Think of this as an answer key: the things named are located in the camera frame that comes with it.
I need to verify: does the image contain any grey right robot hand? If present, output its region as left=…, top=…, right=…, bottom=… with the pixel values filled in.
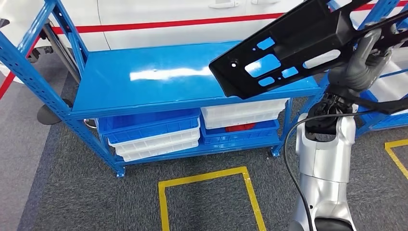
left=328, top=28, right=393, bottom=96

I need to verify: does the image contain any black plastic plate bracket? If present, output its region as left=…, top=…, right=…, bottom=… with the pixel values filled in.
left=208, top=0, right=408, bottom=100

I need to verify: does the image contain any blue wheeled shelf rack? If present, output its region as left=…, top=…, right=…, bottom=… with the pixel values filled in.
left=355, top=44, right=408, bottom=138

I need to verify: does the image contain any red plastic part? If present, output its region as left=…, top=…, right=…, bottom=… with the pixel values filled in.
left=225, top=123, right=255, bottom=133

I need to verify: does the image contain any blue metal shelf rack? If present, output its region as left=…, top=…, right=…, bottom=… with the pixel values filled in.
left=0, top=0, right=396, bottom=178

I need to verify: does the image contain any large white plastic bin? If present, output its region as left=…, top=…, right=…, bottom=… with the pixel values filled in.
left=370, top=75, right=408, bottom=106
left=378, top=48, right=408, bottom=78

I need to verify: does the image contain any blue plastic bin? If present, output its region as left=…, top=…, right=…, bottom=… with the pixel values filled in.
left=200, top=119, right=281, bottom=145
left=96, top=108, right=201, bottom=145

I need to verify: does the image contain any white car with red stripe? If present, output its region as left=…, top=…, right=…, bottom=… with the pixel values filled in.
left=0, top=0, right=408, bottom=84

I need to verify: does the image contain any yellow floor tape square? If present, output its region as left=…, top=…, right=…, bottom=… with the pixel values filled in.
left=158, top=166, right=267, bottom=231

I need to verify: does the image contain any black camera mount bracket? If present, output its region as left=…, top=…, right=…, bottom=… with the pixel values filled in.
left=328, top=92, right=408, bottom=116

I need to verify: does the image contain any grey metal frame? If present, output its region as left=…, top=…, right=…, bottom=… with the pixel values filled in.
left=40, top=22, right=81, bottom=84

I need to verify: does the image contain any black stanchion post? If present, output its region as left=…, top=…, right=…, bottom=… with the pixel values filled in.
left=0, top=18, right=73, bottom=126

